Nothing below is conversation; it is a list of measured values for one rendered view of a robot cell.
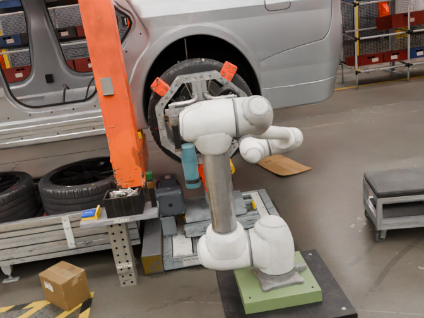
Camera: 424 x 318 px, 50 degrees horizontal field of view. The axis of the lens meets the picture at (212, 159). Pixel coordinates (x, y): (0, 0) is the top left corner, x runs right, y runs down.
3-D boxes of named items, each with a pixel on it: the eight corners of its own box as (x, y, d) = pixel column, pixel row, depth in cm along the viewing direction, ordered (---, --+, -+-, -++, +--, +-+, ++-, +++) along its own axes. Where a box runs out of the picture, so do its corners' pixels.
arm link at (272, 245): (298, 273, 185) (295, 225, 178) (254, 278, 185) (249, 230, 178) (291, 252, 200) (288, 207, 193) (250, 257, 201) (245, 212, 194)
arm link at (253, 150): (241, 159, 218) (267, 152, 219) (246, 170, 204) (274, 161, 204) (235, 138, 215) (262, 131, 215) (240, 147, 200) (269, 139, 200)
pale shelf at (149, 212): (158, 205, 265) (158, 200, 264) (158, 217, 249) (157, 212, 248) (85, 216, 263) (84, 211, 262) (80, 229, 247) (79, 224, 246)
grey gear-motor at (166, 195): (187, 209, 336) (180, 165, 324) (190, 236, 296) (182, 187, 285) (163, 213, 335) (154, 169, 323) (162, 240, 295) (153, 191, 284)
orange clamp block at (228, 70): (228, 79, 268) (236, 65, 266) (230, 81, 261) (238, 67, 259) (218, 74, 267) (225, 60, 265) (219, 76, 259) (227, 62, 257)
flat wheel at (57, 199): (129, 177, 362) (123, 149, 354) (151, 206, 303) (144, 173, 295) (43, 199, 340) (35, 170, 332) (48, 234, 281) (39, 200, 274)
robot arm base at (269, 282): (314, 281, 188) (313, 269, 186) (263, 293, 185) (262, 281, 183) (298, 259, 205) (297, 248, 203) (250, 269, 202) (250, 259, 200)
